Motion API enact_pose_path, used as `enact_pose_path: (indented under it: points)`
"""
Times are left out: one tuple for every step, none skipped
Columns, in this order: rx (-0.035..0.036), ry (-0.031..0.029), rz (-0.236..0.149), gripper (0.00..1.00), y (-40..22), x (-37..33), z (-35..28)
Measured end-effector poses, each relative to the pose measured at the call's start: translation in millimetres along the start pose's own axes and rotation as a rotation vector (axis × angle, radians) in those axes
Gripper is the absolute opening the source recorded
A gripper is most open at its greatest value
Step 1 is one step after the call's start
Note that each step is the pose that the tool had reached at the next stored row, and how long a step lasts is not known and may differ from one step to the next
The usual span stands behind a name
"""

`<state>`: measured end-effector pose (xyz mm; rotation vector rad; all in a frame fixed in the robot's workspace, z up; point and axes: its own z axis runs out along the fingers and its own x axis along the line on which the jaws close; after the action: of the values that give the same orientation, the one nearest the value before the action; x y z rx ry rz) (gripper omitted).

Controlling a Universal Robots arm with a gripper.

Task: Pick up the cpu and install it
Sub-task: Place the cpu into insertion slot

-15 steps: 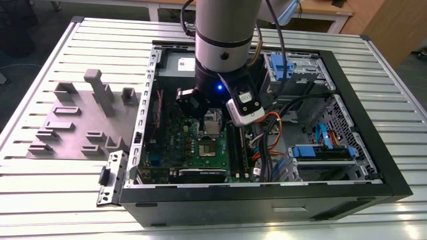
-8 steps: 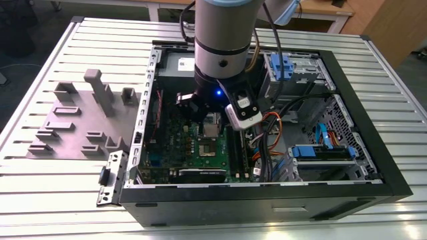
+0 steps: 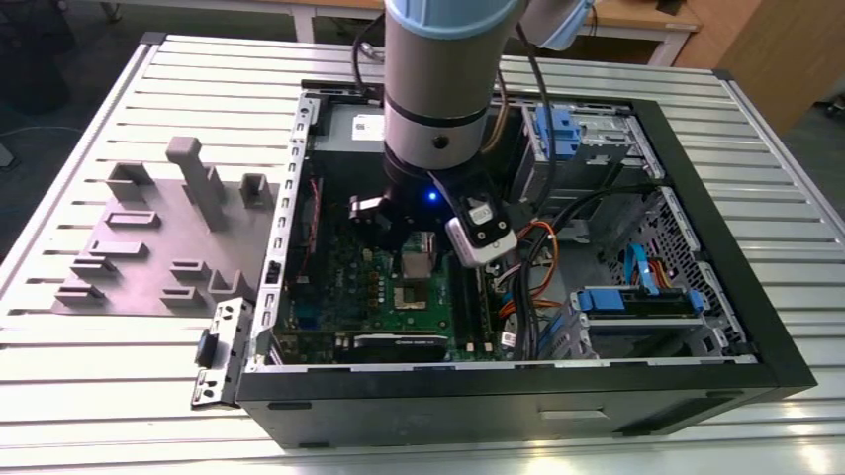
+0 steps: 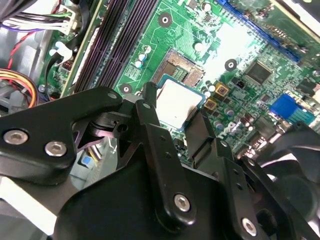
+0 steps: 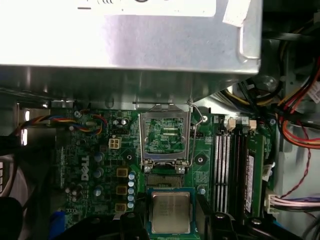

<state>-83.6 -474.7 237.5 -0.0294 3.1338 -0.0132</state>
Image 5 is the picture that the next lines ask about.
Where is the empty black RAM slot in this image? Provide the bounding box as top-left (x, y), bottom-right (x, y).
top-left (232, 117), bottom-right (248, 218)

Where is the orange red wire bundle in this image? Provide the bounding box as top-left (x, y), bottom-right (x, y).
top-left (274, 74), bottom-right (320, 151)

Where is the yellow black wire bundle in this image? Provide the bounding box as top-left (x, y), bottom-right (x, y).
top-left (217, 79), bottom-right (278, 106)

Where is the thin metal locking lever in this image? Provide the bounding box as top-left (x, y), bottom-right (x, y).
top-left (186, 101), bottom-right (204, 168)

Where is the green motherboard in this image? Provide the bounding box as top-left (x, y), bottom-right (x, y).
top-left (49, 102), bottom-right (278, 240)

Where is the black open PC case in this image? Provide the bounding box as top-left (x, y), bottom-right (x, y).
top-left (0, 0), bottom-right (320, 240)

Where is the silver square CPU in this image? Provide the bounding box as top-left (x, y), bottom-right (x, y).
top-left (146, 186), bottom-right (197, 237)

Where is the purple white wire bundle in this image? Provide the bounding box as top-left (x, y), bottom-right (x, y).
top-left (264, 192), bottom-right (320, 216)

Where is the multicoloured fan wire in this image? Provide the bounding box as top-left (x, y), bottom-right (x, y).
top-left (13, 108), bottom-right (109, 138)

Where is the CPU socket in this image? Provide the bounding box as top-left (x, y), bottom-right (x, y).
top-left (143, 166), bottom-right (197, 192)

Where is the red black twisted wire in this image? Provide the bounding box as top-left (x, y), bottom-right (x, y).
top-left (279, 117), bottom-right (314, 201)

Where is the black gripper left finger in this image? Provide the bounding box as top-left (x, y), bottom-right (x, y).
top-left (65, 211), bottom-right (150, 240)

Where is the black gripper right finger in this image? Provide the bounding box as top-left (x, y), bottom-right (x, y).
top-left (195, 194), bottom-right (285, 240)

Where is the empty grey RAM slot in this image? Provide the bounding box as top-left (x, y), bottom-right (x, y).
top-left (214, 117), bottom-right (224, 213)
top-left (223, 117), bottom-right (233, 213)

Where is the metal socket cover frame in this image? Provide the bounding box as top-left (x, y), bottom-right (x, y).
top-left (139, 102), bottom-right (193, 173)

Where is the green RAM stick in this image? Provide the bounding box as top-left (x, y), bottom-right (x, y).
top-left (246, 133), bottom-right (265, 220)

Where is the grey power supply box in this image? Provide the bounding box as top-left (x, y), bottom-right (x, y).
top-left (0, 0), bottom-right (263, 111)

